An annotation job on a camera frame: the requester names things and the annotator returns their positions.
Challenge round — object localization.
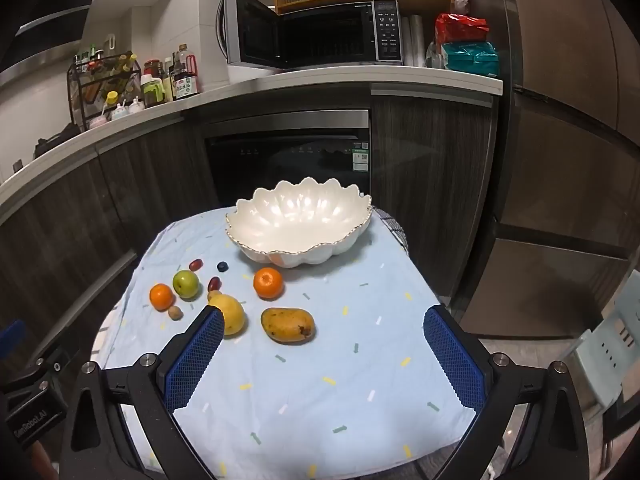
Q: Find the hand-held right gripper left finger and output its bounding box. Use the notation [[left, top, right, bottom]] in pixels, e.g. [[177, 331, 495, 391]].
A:
[[59, 304, 226, 480]]

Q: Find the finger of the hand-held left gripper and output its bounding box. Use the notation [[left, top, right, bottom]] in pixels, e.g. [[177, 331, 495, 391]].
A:
[[0, 320, 27, 356], [0, 347, 72, 403]]

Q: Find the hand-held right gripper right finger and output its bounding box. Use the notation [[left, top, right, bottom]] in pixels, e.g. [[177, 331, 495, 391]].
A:
[[422, 304, 591, 480]]

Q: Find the yellow pear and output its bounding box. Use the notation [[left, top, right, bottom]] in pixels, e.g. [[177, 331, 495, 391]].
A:
[[207, 291, 247, 337]]

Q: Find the orange mandarin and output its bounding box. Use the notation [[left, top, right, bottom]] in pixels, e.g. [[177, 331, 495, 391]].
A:
[[253, 267, 285, 301], [149, 283, 174, 312]]

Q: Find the green apple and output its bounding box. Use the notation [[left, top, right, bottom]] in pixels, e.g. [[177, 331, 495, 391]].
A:
[[172, 270, 202, 302]]

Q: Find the white scalloped ceramic bowl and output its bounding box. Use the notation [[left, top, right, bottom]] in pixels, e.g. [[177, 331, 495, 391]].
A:
[[225, 177, 373, 266]]

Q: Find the light blue patterned tablecloth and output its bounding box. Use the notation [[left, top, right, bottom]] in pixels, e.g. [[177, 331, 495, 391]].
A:
[[92, 205, 478, 480]]

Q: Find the dark plaid cloth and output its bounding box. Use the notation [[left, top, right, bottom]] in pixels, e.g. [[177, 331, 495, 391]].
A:
[[375, 207, 408, 251]]

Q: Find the light green chair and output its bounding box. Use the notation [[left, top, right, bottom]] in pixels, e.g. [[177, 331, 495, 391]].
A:
[[570, 270, 640, 411]]

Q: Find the dark wood lower cabinet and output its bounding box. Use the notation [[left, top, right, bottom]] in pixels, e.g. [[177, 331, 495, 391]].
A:
[[0, 85, 501, 386]]

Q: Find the black bag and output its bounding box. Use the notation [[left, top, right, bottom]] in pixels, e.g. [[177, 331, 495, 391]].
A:
[[32, 122, 83, 161]]

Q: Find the built-in black oven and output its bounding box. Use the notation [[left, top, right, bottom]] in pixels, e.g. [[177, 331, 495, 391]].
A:
[[202, 110, 372, 211]]

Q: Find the dark refrigerator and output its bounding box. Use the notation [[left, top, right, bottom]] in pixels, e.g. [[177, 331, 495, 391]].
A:
[[492, 0, 640, 341]]

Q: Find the white capped oil bottle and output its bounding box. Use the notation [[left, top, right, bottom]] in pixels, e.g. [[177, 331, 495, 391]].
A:
[[161, 57, 175, 102]]

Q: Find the large soy sauce bottle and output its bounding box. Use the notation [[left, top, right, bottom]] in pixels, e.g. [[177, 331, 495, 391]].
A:
[[172, 44, 200, 100]]

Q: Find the row of seasoning bottles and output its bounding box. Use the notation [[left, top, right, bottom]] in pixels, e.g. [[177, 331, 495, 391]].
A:
[[74, 45, 140, 106]]

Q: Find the teal plastic bag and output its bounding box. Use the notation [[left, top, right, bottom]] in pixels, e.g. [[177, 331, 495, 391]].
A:
[[442, 41, 501, 78]]

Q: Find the white kitchen countertop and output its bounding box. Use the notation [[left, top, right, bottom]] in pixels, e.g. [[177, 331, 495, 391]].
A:
[[0, 65, 503, 221]]

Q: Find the black range hood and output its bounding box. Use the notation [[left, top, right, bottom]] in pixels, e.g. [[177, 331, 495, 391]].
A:
[[0, 0, 108, 73]]

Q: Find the white plastic roll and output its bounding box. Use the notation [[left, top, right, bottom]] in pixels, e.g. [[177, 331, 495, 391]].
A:
[[413, 14, 426, 67]]

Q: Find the red plastic bag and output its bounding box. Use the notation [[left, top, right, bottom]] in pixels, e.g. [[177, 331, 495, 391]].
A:
[[434, 12, 488, 43]]

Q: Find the silver black microwave oven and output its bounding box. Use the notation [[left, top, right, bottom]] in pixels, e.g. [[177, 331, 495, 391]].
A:
[[216, 0, 405, 73]]

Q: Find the black wire spice rack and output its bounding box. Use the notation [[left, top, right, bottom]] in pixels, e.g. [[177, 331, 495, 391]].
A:
[[67, 52, 142, 131]]

